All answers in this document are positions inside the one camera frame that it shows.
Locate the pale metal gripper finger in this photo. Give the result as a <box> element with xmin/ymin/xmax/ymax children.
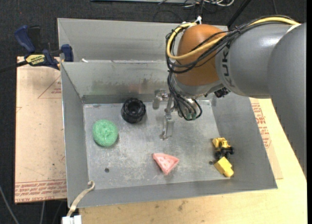
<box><xmin>168</xmin><ymin>119</ymin><xmax>176</xmax><ymax>138</ymax></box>
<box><xmin>159</xmin><ymin>120</ymin><xmax>169</xmax><ymax>141</ymax></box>

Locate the pink wedge sponge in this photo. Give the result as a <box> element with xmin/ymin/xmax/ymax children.
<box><xmin>152</xmin><ymin>152</ymin><xmax>180</xmax><ymax>175</ymax></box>

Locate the grey metal bin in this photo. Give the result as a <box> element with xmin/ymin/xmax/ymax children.
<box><xmin>57</xmin><ymin>18</ymin><xmax>278</xmax><ymax>208</ymax></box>

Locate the black ribbed round cup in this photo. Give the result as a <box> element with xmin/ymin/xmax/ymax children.
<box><xmin>120</xmin><ymin>97</ymin><xmax>147</xmax><ymax>124</ymax></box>

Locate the yellow toy truck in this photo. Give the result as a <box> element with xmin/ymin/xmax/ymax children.
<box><xmin>211</xmin><ymin>137</ymin><xmax>235</xmax><ymax>159</ymax></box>

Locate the green round scrub sponge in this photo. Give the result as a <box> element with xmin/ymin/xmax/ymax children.
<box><xmin>92</xmin><ymin>119</ymin><xmax>119</xmax><ymax>148</ymax></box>

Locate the yellow plastic block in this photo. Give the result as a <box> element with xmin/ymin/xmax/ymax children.
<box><xmin>213</xmin><ymin>156</ymin><xmax>234</xmax><ymax>178</ymax></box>

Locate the brown cardboard board red print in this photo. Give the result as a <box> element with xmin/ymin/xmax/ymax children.
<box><xmin>14</xmin><ymin>56</ymin><xmax>284</xmax><ymax>204</ymax></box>

